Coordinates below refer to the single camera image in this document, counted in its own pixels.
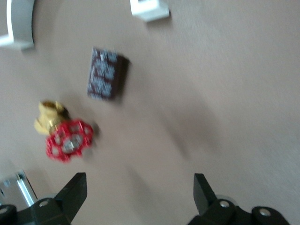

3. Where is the metal mesh power supply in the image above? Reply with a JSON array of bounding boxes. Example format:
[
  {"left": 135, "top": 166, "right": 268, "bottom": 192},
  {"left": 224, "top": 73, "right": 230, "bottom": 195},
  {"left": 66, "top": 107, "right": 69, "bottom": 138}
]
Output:
[{"left": 0, "top": 170, "right": 38, "bottom": 208}]

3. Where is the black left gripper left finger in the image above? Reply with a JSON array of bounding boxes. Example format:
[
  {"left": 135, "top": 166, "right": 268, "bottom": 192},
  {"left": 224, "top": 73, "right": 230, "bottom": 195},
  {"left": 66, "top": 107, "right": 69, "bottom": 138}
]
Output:
[{"left": 30, "top": 172, "right": 88, "bottom": 225}]

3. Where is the white curved plastic clamp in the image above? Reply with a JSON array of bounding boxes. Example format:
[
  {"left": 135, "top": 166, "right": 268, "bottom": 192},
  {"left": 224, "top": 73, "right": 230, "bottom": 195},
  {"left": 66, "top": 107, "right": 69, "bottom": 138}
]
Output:
[{"left": 0, "top": 0, "right": 171, "bottom": 51}]

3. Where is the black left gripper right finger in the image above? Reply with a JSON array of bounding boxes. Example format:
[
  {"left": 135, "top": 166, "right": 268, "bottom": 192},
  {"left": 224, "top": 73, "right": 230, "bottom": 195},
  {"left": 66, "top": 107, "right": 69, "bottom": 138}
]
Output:
[{"left": 187, "top": 173, "right": 237, "bottom": 225}]

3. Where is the brass valve red handwheel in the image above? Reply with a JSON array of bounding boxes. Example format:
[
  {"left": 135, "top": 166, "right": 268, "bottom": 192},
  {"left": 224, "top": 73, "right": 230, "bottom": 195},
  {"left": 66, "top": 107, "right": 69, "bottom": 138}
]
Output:
[{"left": 34, "top": 100, "right": 94, "bottom": 164}]

